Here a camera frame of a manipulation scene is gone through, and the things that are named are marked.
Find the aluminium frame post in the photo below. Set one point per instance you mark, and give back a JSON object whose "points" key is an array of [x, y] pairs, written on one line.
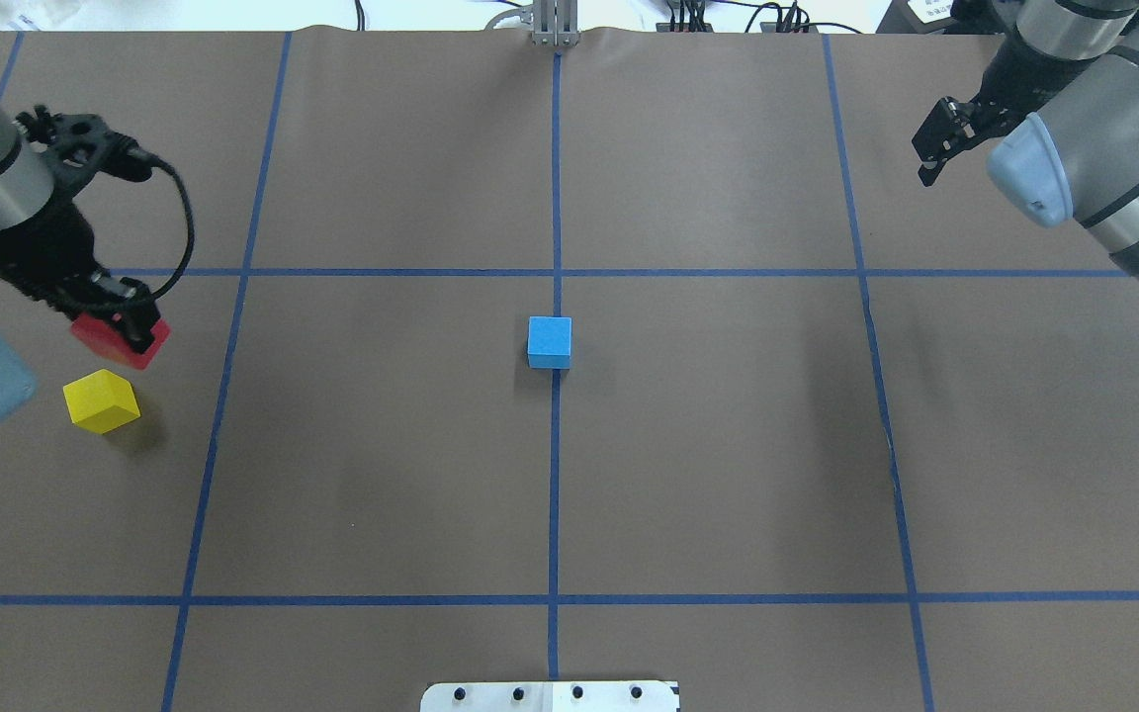
{"points": [[554, 22]]}

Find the white camera stand pole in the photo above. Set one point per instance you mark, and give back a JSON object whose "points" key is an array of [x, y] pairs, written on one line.
{"points": [[550, 695]]}

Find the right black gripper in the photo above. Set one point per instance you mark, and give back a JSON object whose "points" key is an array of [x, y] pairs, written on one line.
{"points": [[1011, 95]]}

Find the brown paper table cover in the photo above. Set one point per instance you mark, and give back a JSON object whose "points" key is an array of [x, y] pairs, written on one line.
{"points": [[829, 440]]}

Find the yellow block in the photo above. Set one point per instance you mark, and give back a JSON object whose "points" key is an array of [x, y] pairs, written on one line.
{"points": [[101, 402]]}

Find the blue block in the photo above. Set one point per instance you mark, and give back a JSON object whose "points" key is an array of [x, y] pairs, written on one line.
{"points": [[549, 342]]}

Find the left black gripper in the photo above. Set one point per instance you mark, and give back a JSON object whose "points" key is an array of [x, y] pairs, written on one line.
{"points": [[43, 249]]}

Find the red block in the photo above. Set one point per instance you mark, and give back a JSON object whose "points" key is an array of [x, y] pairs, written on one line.
{"points": [[109, 344]]}

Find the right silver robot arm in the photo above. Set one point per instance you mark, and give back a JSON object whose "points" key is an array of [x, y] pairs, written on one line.
{"points": [[1060, 99]]}

